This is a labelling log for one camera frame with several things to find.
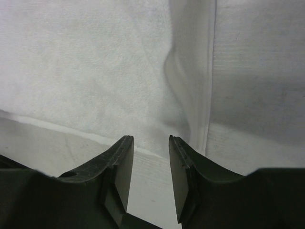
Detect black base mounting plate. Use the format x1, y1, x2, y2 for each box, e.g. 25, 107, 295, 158
120, 213, 162, 229

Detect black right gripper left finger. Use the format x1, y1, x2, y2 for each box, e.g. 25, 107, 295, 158
0, 135, 134, 229

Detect white terry towel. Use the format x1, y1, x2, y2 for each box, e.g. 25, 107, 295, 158
0, 0, 217, 155

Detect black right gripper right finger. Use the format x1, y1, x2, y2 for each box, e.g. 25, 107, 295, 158
169, 136, 305, 229

